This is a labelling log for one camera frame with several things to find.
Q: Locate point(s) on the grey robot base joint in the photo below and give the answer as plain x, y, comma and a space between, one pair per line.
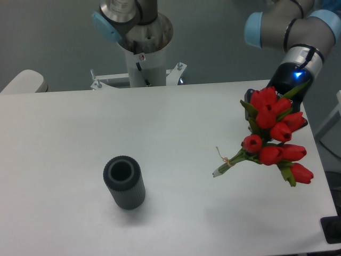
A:
114, 19

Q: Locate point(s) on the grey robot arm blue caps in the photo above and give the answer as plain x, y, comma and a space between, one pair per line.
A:
305, 35

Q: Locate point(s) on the dark grey ribbed vase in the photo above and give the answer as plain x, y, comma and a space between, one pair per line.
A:
123, 177

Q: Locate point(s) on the black device at table edge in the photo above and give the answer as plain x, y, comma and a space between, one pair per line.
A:
331, 229

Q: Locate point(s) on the white chair armrest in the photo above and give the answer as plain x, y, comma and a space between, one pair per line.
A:
27, 81

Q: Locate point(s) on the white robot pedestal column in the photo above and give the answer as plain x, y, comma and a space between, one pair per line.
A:
145, 49

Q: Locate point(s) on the red tulip bouquet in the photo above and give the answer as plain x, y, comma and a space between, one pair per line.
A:
273, 148

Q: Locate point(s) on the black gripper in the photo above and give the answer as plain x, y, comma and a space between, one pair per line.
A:
282, 96

